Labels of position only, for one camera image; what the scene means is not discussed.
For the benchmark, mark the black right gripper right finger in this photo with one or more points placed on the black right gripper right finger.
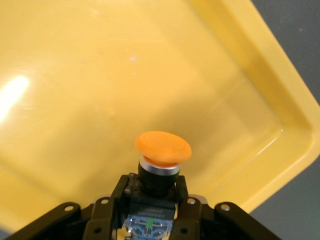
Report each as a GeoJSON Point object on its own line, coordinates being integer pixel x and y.
{"type": "Point", "coordinates": [195, 220]}

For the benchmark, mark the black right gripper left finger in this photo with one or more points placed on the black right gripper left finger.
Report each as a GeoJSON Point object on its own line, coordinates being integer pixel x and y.
{"type": "Point", "coordinates": [100, 220]}

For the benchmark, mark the yellow mushroom push button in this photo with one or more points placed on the yellow mushroom push button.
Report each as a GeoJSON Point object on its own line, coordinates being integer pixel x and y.
{"type": "Point", "coordinates": [162, 147]}

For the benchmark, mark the yellow plastic tray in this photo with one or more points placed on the yellow plastic tray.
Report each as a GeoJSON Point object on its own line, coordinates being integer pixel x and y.
{"type": "Point", "coordinates": [100, 75]}

